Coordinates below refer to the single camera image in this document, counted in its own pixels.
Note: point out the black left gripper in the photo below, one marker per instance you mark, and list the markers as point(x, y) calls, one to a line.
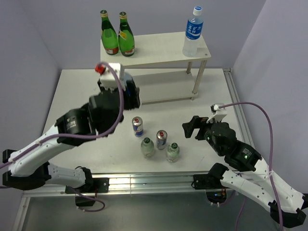
point(132, 103)

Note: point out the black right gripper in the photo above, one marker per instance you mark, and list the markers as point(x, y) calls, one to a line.
point(196, 121)

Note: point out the large pocari sweat bottle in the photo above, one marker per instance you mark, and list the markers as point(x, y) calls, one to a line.
point(193, 32)

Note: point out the small pocari sweat bottle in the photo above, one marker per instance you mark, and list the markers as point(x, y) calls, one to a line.
point(128, 83)

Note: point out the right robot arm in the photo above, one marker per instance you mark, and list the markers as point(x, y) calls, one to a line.
point(246, 172)

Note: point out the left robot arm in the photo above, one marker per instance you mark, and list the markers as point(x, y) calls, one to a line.
point(30, 167)

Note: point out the white two-tier shelf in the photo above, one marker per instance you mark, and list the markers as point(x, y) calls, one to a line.
point(166, 65)

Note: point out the red bull can rear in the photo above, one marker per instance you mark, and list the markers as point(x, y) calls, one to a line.
point(137, 124)

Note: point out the red bull can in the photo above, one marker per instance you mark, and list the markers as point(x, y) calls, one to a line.
point(137, 124)
point(161, 139)

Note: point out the red bull can front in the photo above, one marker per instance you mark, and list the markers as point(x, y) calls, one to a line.
point(161, 139)

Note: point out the clear chang bottle right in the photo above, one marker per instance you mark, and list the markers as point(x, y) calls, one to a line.
point(173, 152)

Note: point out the clear chang bottle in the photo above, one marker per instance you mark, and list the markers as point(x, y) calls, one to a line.
point(173, 152)
point(147, 147)

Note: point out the green glass bottle right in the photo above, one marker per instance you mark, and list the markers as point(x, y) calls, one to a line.
point(125, 36)

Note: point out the green glass bottle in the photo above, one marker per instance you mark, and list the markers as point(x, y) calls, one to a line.
point(108, 34)
point(125, 36)

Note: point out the clear chang bottle left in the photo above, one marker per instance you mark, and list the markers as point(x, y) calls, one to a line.
point(147, 147)

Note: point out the green glass bottle left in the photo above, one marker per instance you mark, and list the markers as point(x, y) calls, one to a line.
point(108, 34)

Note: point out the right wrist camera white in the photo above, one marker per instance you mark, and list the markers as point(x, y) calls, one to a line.
point(218, 113)

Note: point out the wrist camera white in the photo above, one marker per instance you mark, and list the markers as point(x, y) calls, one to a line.
point(111, 75)
point(218, 113)

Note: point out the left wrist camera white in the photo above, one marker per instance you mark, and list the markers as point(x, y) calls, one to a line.
point(111, 75)

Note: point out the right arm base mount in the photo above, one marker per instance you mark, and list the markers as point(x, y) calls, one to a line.
point(216, 193)

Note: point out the aluminium rail frame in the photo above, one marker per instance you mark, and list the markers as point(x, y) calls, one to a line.
point(130, 173)

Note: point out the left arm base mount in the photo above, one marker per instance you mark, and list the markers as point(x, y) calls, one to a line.
point(85, 198)

